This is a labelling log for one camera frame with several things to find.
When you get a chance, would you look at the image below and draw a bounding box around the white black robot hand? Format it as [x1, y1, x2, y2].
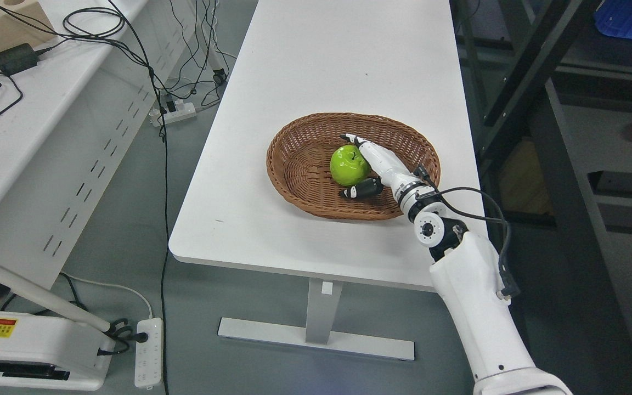
[339, 133, 432, 203]

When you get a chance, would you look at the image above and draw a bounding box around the green apple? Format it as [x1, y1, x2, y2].
[330, 145, 371, 187]

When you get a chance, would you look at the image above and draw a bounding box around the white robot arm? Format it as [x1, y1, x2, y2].
[393, 177, 571, 394]

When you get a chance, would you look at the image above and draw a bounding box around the brown wicker basket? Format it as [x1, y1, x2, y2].
[266, 112, 441, 221]

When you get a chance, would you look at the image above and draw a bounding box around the white standing desk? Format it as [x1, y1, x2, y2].
[169, 1, 479, 360]

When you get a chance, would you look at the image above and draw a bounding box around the far white power strip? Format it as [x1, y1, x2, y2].
[148, 99, 196, 127]

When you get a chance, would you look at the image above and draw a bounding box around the white floor power strip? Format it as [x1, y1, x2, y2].
[134, 318, 163, 388]

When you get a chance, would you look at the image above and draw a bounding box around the white perforated side desk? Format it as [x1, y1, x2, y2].
[0, 0, 223, 333]

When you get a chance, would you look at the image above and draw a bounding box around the black power adapter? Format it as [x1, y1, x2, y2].
[0, 43, 38, 76]

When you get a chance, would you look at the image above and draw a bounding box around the white box device warning label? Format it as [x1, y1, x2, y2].
[0, 312, 115, 392]

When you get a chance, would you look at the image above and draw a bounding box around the long black floor cable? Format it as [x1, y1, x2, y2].
[105, 0, 171, 395]

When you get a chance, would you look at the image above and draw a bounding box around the black cable on side desk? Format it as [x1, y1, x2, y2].
[0, 0, 155, 124]

